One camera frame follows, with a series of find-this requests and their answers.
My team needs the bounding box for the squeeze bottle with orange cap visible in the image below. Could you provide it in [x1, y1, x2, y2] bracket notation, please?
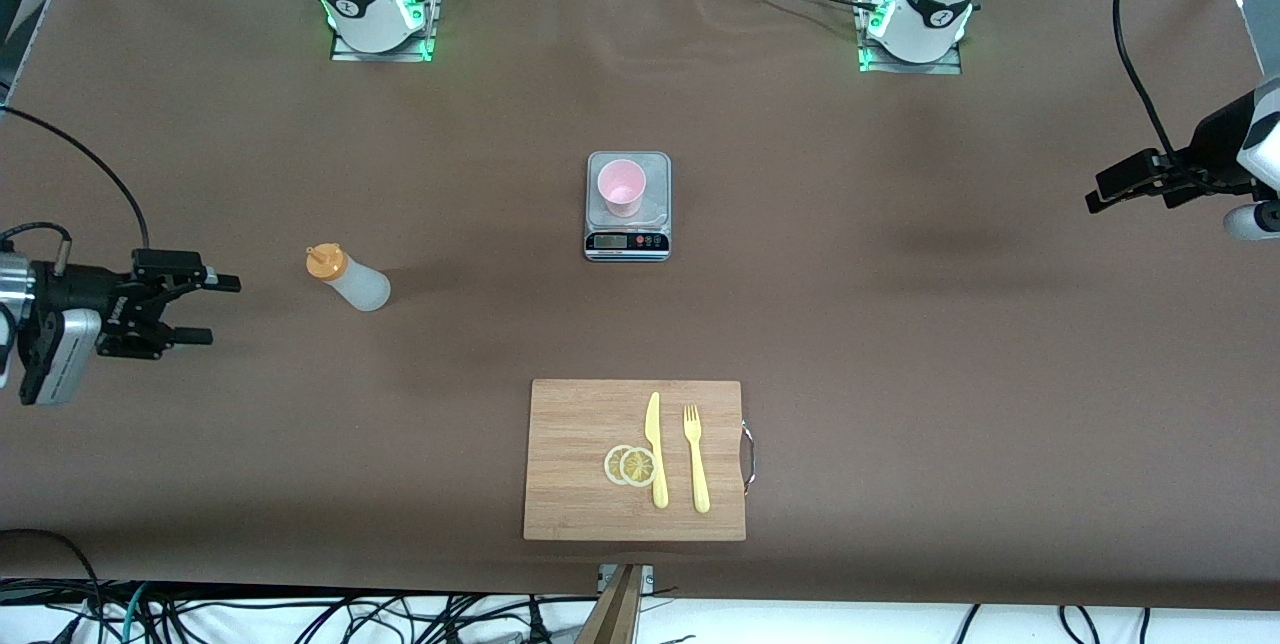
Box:
[306, 243, 392, 313]

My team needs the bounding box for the pink plastic cup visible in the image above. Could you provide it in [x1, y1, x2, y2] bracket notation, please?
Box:
[597, 159, 647, 219]

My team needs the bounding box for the brown table cover mat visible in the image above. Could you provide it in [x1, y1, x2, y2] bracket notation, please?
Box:
[0, 0, 1280, 611]

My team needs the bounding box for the wooden cutting board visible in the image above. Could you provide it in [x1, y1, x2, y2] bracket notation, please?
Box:
[523, 379, 757, 542]

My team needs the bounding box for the silver digital kitchen scale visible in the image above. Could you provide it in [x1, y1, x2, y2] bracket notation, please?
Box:
[584, 151, 672, 263]

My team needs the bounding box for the yellow plastic fork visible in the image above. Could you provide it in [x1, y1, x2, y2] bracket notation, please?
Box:
[683, 404, 711, 514]

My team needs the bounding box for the yellow plastic knife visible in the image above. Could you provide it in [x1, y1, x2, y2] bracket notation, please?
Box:
[645, 391, 669, 510]

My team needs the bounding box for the wooden support beam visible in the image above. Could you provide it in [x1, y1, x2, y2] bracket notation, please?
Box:
[575, 564, 646, 644]

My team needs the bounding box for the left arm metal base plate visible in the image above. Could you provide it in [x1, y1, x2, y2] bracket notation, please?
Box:
[858, 0, 963, 75]

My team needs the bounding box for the black looped floor cable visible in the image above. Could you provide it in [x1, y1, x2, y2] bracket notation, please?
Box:
[0, 528, 101, 644]

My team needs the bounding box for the teal cable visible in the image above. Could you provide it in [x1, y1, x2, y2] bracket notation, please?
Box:
[118, 582, 151, 644]

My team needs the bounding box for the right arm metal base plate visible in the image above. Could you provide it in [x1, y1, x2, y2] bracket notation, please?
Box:
[330, 0, 441, 63]

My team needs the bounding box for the small metal bracket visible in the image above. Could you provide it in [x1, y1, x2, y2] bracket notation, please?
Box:
[597, 564, 655, 593]

